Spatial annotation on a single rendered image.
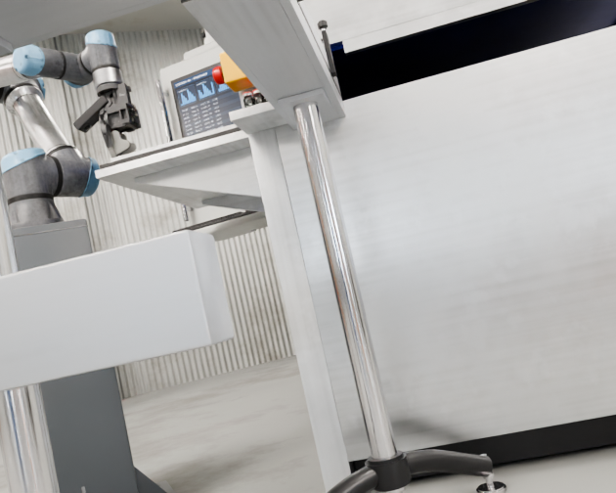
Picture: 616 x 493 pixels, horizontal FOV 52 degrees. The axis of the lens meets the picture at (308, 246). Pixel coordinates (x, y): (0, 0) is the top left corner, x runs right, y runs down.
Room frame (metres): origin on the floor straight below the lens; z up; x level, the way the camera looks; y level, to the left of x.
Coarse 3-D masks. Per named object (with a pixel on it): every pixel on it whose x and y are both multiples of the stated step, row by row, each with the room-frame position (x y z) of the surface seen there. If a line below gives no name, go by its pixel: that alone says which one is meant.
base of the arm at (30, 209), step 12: (12, 204) 1.62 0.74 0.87; (24, 204) 1.62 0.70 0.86; (36, 204) 1.62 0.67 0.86; (48, 204) 1.65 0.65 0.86; (12, 216) 1.62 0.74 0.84; (24, 216) 1.61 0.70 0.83; (36, 216) 1.61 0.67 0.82; (48, 216) 1.63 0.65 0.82; (60, 216) 1.67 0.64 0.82; (12, 228) 1.61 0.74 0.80
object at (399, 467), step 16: (368, 464) 1.20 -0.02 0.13; (384, 464) 1.18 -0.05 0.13; (400, 464) 1.18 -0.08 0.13; (416, 464) 1.22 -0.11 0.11; (432, 464) 1.23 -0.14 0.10; (448, 464) 1.25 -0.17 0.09; (464, 464) 1.26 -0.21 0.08; (480, 464) 1.28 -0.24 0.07; (352, 480) 1.17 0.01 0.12; (368, 480) 1.17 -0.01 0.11; (384, 480) 1.18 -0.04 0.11; (400, 480) 1.18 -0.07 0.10
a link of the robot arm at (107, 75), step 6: (96, 72) 1.58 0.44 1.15; (102, 72) 1.58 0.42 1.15; (108, 72) 1.58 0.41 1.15; (114, 72) 1.59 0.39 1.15; (120, 72) 1.61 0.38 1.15; (96, 78) 1.59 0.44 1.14; (102, 78) 1.58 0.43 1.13; (108, 78) 1.58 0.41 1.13; (114, 78) 1.59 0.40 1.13; (120, 78) 1.61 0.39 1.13; (96, 84) 1.59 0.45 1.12; (102, 84) 1.59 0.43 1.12
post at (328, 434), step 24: (240, 96) 1.43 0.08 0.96; (264, 144) 1.43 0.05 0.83; (264, 168) 1.43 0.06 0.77; (264, 192) 1.43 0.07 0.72; (288, 216) 1.42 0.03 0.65; (288, 240) 1.43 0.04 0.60; (288, 264) 1.43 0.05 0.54; (288, 288) 1.43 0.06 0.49; (288, 312) 1.43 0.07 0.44; (312, 312) 1.42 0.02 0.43; (312, 336) 1.43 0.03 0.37; (312, 360) 1.43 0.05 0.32; (312, 384) 1.43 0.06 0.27; (312, 408) 1.43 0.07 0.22; (336, 432) 1.42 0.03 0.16; (336, 456) 1.43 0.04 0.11; (336, 480) 1.43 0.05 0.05
